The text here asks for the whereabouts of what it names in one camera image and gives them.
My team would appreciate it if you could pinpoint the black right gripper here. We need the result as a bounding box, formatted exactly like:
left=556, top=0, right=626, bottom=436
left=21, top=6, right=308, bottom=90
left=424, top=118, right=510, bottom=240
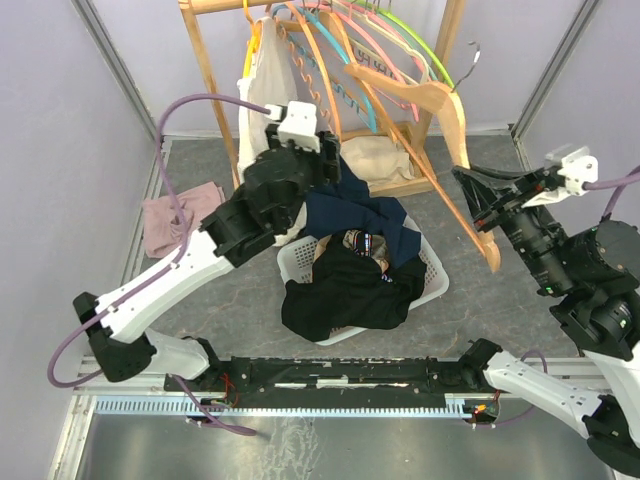
left=451, top=161, right=574, bottom=293

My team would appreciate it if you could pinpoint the navy blue t shirt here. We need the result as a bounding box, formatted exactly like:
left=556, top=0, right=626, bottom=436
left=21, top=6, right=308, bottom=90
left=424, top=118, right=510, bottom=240
left=305, top=161, right=421, bottom=267

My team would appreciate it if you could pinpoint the peach orange plastic hanger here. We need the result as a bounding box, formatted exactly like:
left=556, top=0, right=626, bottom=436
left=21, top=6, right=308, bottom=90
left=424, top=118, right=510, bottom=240
left=271, top=2, right=343, bottom=140

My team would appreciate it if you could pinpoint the turquoise plastic hanger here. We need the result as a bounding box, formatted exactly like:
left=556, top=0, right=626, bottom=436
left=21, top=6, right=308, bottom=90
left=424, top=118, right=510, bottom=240
left=271, top=2, right=379, bottom=140

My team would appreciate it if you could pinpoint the white printed t shirt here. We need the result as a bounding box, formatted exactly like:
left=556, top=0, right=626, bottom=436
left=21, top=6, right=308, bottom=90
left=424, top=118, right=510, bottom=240
left=236, top=15, right=307, bottom=246

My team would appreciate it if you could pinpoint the black t shirt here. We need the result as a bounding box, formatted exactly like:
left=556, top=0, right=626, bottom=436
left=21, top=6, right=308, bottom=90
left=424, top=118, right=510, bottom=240
left=281, top=231, right=426, bottom=342

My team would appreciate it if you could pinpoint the beige tan t shirt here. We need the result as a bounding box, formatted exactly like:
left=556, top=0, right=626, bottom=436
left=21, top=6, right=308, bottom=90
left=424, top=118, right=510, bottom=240
left=342, top=230, right=390, bottom=273

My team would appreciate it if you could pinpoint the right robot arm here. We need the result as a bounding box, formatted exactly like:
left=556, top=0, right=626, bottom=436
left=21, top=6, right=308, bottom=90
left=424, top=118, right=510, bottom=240
left=453, top=166, right=639, bottom=477

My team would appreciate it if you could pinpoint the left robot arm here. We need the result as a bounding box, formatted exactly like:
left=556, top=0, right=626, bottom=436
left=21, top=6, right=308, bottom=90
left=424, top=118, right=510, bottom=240
left=73, top=125, right=341, bottom=390

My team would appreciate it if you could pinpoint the pink plastic hanger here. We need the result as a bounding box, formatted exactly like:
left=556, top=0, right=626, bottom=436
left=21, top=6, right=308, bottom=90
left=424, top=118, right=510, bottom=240
left=295, top=0, right=441, bottom=121

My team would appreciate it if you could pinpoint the lime green hanger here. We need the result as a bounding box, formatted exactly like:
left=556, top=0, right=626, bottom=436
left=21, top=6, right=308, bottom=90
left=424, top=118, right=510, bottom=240
left=349, top=0, right=456, bottom=91

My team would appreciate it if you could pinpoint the cream cloth in rack base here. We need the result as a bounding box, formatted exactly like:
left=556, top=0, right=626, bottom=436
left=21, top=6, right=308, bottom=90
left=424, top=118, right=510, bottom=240
left=341, top=136, right=416, bottom=190

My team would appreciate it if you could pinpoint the mauve pink crumpled garment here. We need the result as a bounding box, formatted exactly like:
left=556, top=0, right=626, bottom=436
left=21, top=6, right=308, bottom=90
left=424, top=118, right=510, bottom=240
left=142, top=182, right=225, bottom=259

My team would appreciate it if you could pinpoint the wooden clothes rack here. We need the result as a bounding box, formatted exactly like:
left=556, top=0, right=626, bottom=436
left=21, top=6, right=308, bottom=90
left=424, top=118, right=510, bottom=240
left=178, top=0, right=467, bottom=199

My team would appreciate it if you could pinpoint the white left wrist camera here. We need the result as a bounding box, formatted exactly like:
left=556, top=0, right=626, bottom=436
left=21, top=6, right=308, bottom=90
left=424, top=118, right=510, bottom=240
left=265, top=101, right=321, bottom=153

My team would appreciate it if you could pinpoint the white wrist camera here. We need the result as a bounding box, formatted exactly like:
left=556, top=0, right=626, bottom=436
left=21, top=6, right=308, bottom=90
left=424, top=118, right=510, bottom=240
left=523, top=145, right=599, bottom=208
left=265, top=101, right=321, bottom=153

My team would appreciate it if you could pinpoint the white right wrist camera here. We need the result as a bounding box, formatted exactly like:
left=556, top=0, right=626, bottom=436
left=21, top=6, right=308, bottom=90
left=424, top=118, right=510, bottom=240
left=523, top=145, right=599, bottom=208

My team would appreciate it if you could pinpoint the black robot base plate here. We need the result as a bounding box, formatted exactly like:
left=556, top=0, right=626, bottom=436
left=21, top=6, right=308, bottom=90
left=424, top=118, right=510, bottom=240
left=185, top=339, right=502, bottom=410

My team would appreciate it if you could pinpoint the light blue cable duct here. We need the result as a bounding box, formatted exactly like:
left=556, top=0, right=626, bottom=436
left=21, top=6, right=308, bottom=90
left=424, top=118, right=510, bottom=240
left=93, top=392, right=501, bottom=418

